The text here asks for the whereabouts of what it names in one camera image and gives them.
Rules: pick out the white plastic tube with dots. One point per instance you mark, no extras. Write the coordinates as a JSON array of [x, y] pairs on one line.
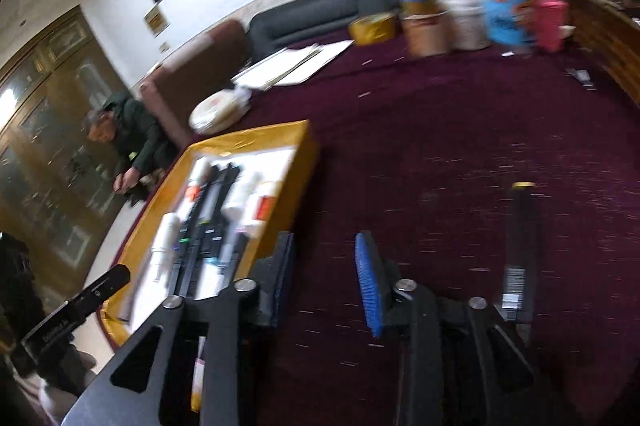
[[167, 246]]

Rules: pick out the black marker with green caps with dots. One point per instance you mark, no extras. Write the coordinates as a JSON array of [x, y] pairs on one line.
[[181, 266]]

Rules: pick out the purple tablecloth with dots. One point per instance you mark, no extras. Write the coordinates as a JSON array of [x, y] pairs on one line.
[[450, 146]]

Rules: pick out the white plastic jar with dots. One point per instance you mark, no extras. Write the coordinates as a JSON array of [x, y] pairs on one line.
[[465, 21]]

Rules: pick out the pink bottle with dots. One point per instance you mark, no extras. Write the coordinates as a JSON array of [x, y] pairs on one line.
[[551, 21]]

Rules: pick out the yellow cardboard box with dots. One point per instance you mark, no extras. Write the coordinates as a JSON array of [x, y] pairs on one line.
[[300, 156]]

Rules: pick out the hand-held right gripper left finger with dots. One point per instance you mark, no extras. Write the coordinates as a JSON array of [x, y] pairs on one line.
[[285, 266]]

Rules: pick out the stack of white papers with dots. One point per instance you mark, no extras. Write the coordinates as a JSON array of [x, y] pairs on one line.
[[295, 64]]

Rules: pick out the small gold wall plaque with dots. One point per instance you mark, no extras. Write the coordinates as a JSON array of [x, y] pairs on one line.
[[156, 20]]

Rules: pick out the white plastic bag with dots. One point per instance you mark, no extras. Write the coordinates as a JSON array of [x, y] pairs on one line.
[[217, 111]]

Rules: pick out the dark grey sofa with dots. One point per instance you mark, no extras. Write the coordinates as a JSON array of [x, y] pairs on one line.
[[320, 11]]

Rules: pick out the brown chair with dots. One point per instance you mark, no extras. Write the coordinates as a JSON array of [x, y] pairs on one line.
[[200, 66]]

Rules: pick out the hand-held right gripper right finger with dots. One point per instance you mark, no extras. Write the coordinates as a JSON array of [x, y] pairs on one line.
[[367, 281]]

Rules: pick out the wooden glass door cabinet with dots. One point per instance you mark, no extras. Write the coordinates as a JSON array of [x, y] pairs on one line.
[[55, 131]]

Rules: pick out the white bottle with orange cap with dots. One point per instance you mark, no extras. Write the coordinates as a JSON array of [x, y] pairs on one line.
[[196, 181]]

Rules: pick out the gold tape roll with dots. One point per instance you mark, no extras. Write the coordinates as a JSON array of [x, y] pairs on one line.
[[372, 29]]

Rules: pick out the black marker with yellow caps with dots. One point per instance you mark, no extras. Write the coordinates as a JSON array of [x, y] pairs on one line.
[[520, 246]]

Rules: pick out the white box with red label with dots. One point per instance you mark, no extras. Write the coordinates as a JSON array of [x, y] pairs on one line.
[[261, 208]]

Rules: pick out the clear jar with brown contents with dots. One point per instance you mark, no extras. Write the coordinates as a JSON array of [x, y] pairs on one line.
[[425, 36]]

